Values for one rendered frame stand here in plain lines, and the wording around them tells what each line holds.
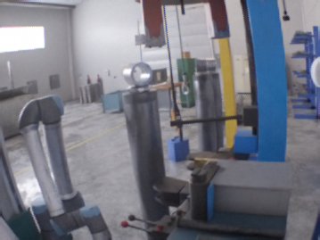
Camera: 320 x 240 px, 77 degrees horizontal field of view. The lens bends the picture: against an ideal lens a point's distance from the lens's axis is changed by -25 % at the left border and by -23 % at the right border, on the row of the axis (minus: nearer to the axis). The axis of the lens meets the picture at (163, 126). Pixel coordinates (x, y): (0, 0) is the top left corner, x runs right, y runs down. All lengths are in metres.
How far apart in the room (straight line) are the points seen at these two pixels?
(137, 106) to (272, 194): 0.95
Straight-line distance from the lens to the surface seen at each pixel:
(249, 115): 1.26
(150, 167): 1.60
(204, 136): 2.81
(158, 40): 1.33
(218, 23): 1.43
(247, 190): 0.92
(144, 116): 1.51
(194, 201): 0.89
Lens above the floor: 1.63
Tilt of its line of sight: 14 degrees down
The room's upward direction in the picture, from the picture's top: 6 degrees counter-clockwise
